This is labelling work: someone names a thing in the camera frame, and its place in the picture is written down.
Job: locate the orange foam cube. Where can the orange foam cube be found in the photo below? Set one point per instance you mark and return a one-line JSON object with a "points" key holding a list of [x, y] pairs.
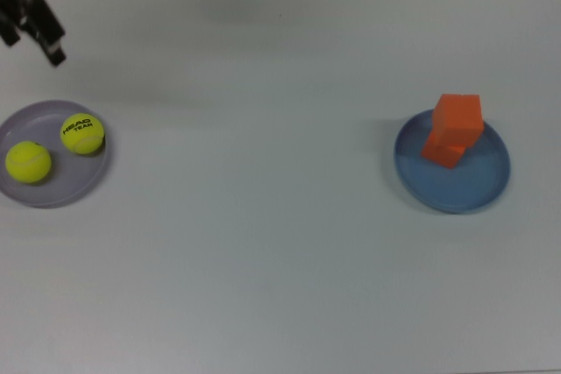
{"points": [[442, 157], [458, 117]]}

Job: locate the blue plate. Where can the blue plate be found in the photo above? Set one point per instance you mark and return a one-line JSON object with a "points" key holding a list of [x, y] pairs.
{"points": [[460, 185]]}

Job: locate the yellow tennis ball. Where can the yellow tennis ball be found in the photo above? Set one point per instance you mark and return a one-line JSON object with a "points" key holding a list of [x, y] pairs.
{"points": [[28, 163], [82, 135]]}

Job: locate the purple plate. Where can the purple plate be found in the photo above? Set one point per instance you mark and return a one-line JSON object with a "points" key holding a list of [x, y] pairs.
{"points": [[66, 185]]}

